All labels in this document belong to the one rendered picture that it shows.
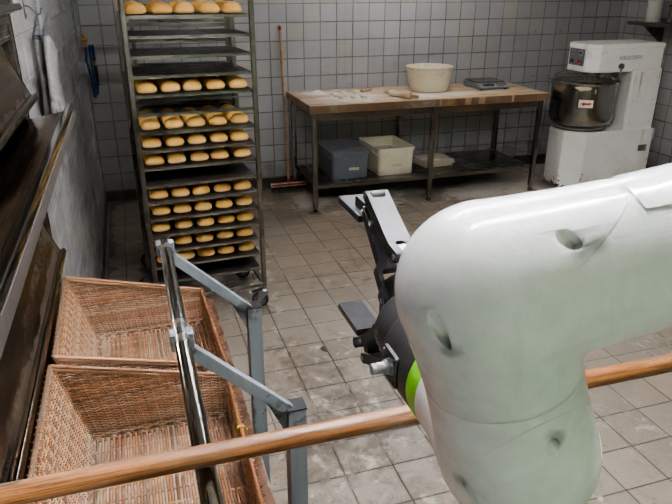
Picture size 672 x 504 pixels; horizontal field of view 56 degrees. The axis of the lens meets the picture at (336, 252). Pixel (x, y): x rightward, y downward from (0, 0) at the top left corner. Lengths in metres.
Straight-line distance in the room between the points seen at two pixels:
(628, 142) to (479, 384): 6.07
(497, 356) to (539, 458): 0.08
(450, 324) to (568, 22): 6.82
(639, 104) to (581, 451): 6.03
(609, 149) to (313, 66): 2.78
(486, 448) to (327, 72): 5.68
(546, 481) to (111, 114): 5.52
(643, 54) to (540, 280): 6.02
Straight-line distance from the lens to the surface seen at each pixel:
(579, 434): 0.42
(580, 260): 0.35
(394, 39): 6.19
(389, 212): 0.62
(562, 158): 6.15
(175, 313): 1.31
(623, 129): 6.37
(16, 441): 1.46
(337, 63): 6.02
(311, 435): 0.92
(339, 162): 5.45
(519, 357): 0.35
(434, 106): 5.49
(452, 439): 0.42
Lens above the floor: 1.78
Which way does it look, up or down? 23 degrees down
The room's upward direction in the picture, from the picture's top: straight up
